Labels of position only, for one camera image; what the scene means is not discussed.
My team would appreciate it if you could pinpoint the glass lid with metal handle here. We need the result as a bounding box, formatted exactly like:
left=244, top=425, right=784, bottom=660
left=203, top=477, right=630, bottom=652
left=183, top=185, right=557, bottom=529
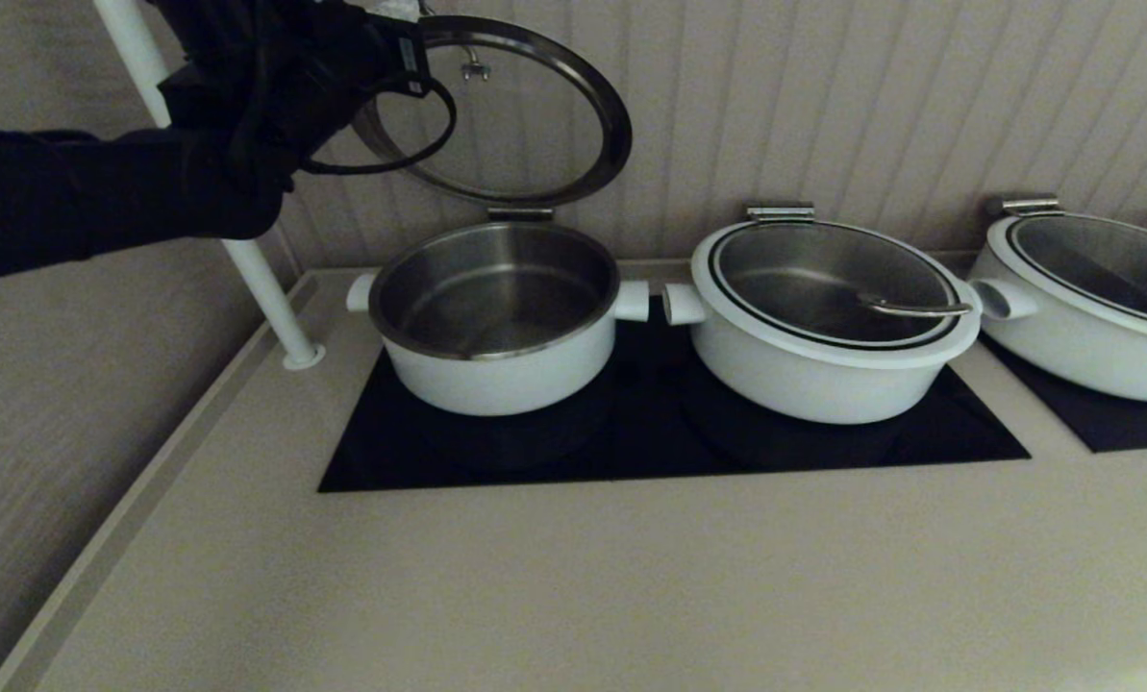
left=985, top=213, right=1147, bottom=345
left=350, top=0, right=634, bottom=209
left=690, top=220, right=984, bottom=370

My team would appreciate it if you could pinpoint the white round pot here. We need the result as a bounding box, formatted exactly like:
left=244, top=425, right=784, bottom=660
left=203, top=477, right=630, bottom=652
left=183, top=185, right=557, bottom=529
left=967, top=245, right=1147, bottom=404
left=662, top=279, right=970, bottom=426
left=345, top=222, right=651, bottom=419

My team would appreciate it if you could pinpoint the white support pole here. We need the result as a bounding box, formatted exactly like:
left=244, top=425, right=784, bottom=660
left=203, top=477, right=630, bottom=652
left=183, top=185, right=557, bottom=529
left=92, top=0, right=327, bottom=372

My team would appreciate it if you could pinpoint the wide black glass cooktop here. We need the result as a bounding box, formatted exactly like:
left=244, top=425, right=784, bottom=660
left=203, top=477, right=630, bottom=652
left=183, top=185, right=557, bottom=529
left=318, top=296, right=1031, bottom=494

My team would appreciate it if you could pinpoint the small black glass cooktop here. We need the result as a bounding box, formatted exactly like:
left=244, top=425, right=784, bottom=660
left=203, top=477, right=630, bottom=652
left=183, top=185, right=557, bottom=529
left=979, top=332, right=1147, bottom=454

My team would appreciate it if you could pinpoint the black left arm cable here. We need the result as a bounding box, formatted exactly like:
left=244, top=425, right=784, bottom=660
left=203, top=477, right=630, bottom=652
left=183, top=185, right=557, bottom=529
left=299, top=77, right=459, bottom=177

